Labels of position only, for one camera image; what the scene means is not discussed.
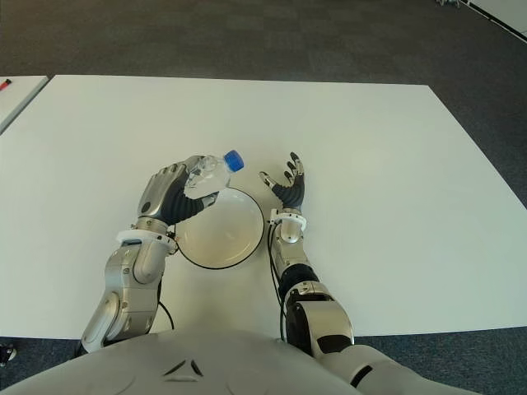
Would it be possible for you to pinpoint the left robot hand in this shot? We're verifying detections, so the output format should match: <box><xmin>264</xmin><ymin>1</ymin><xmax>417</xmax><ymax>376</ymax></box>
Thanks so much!
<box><xmin>137</xmin><ymin>155</ymin><xmax>219</xmax><ymax>226</ymax></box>

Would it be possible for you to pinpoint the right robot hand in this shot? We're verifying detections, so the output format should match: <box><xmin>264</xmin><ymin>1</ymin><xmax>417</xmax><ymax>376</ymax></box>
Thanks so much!
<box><xmin>259</xmin><ymin>151</ymin><xmax>308</xmax><ymax>211</ymax></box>

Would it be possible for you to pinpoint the clear water bottle blue cap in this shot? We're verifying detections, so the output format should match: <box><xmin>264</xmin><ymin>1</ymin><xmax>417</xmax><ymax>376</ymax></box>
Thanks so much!
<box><xmin>183</xmin><ymin>149</ymin><xmax>247</xmax><ymax>198</ymax></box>

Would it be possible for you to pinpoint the white plate black rim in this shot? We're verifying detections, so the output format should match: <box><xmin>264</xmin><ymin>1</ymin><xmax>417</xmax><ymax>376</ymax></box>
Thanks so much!
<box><xmin>176</xmin><ymin>187</ymin><xmax>264</xmax><ymax>271</ymax></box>

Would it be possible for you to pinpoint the grey robot torso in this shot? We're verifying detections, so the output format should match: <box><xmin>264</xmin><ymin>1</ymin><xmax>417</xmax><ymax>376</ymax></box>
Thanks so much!
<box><xmin>7</xmin><ymin>328</ymin><xmax>363</xmax><ymax>395</ymax></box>

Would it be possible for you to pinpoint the white board edge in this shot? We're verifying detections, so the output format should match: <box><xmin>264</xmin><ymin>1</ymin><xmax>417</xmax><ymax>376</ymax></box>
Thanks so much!
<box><xmin>469</xmin><ymin>0</ymin><xmax>527</xmax><ymax>40</ymax></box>

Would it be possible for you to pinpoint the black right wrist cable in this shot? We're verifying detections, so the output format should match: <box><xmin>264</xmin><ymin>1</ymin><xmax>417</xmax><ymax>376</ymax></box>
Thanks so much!
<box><xmin>267</xmin><ymin>221</ymin><xmax>289</xmax><ymax>342</ymax></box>

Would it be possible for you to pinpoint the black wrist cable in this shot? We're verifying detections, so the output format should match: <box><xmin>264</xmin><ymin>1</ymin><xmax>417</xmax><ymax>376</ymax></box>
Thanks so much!
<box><xmin>267</xmin><ymin>221</ymin><xmax>289</xmax><ymax>342</ymax></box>
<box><xmin>73</xmin><ymin>283</ymin><xmax>176</xmax><ymax>357</ymax></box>

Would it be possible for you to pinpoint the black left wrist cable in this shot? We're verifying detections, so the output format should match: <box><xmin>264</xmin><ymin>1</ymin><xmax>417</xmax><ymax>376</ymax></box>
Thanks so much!
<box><xmin>73</xmin><ymin>283</ymin><xmax>176</xmax><ymax>357</ymax></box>

